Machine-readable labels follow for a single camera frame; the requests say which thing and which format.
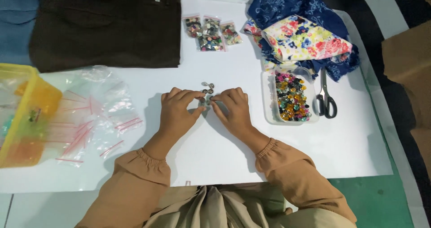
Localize bag of dark mixed buttons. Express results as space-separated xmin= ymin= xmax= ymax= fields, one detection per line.
xmin=182 ymin=14 xmax=203 ymax=39

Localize person's beige clothing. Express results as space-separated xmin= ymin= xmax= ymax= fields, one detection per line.
xmin=143 ymin=184 xmax=357 ymax=228

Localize yellow plastic box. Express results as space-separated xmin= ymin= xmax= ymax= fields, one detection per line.
xmin=0 ymin=63 xmax=63 ymax=169

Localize large bag of mixed buttons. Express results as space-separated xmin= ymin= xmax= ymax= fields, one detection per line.
xmin=197 ymin=15 xmax=226 ymax=52

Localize clear plastic container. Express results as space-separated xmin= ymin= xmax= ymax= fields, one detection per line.
xmin=261 ymin=66 xmax=320 ymax=125

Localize folded dark brown trousers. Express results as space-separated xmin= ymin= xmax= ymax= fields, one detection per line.
xmin=29 ymin=0 xmax=182 ymax=73

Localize person's left hand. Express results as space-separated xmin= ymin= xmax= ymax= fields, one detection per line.
xmin=158 ymin=87 xmax=207 ymax=134

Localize black handled scissors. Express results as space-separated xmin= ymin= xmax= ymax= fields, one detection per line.
xmin=315 ymin=68 xmax=338 ymax=119

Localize colourful floral fabric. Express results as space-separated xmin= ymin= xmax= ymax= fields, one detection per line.
xmin=243 ymin=15 xmax=353 ymax=71

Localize brown cardboard box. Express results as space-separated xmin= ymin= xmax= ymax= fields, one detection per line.
xmin=381 ymin=0 xmax=431 ymax=178

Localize blue patterned fabric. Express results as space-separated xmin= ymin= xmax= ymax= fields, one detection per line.
xmin=247 ymin=0 xmax=361 ymax=82

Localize person's right hand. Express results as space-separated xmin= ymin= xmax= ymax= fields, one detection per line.
xmin=209 ymin=87 xmax=254 ymax=136

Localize heap of colourful buttons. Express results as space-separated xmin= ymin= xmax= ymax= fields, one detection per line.
xmin=274 ymin=72 xmax=312 ymax=122

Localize white paper sheet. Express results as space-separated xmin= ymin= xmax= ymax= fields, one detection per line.
xmin=0 ymin=0 xmax=394 ymax=194

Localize blue folded cloth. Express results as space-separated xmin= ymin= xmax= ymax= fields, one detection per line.
xmin=0 ymin=0 xmax=42 ymax=66

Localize bag of light mixed buttons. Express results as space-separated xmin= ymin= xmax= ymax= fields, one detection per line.
xmin=220 ymin=21 xmax=244 ymax=46

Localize pile of clear zip bags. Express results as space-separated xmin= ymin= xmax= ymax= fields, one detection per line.
xmin=37 ymin=66 xmax=143 ymax=168

